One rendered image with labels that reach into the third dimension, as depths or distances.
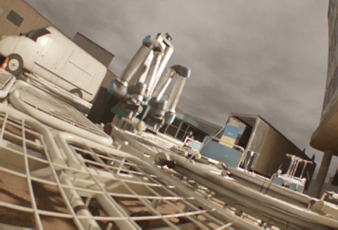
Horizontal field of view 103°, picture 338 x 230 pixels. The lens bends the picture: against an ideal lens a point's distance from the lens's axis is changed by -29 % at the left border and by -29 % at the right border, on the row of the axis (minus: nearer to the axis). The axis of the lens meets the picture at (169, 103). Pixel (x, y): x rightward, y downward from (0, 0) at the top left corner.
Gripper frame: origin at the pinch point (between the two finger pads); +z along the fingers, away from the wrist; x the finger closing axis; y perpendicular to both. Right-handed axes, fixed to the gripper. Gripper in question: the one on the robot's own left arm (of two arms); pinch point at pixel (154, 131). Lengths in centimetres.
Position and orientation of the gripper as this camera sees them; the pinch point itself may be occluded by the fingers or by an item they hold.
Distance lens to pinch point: 189.2
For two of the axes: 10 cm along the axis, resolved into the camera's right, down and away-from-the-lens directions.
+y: -4.2, -3.4, -8.4
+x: 8.7, 1.0, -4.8
